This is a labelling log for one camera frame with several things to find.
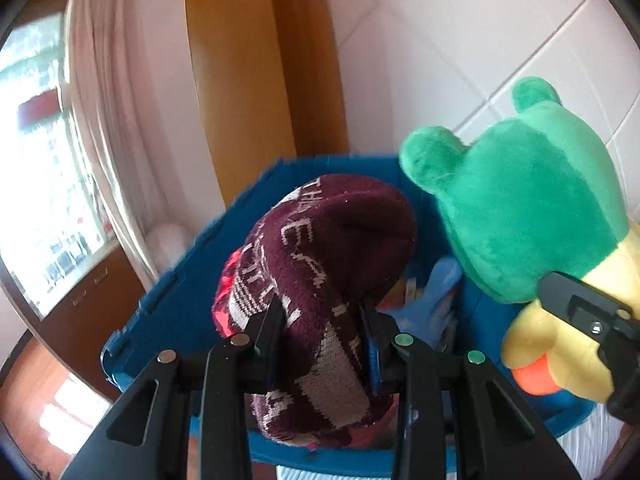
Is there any yellow green duck plush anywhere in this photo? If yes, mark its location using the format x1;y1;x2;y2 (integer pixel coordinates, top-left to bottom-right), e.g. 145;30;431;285
399;77;639;403

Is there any maroon knit beanie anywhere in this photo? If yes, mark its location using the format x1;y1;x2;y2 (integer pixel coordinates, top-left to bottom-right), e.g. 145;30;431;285
212;174;416;448

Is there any brown wooden cabinet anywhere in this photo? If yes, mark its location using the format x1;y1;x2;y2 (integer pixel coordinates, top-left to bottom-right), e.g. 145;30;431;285
0;238;151;401

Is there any blue plastic crate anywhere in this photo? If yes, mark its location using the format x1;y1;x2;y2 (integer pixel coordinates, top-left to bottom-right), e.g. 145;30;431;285
101;155;601;479

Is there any pink curtain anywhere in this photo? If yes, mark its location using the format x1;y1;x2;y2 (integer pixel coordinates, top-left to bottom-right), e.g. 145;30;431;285
63;0;226;288

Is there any wooden door frame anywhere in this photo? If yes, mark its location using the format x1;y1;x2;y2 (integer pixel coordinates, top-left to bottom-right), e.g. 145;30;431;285
186;0;349;205

